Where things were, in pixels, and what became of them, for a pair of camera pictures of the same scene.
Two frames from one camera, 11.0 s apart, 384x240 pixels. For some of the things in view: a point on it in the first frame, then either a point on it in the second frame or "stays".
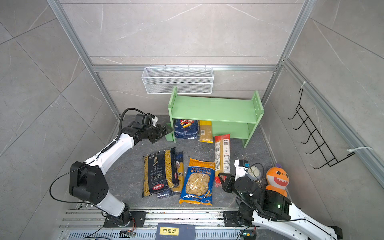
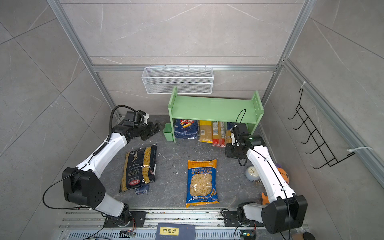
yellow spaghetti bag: x=206 y=131 stays
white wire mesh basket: x=187 y=79 stays
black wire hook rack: x=320 y=143 stays
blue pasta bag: x=186 y=129 stays
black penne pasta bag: x=160 y=172 → x=139 y=168
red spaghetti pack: x=222 y=156 → x=218 y=133
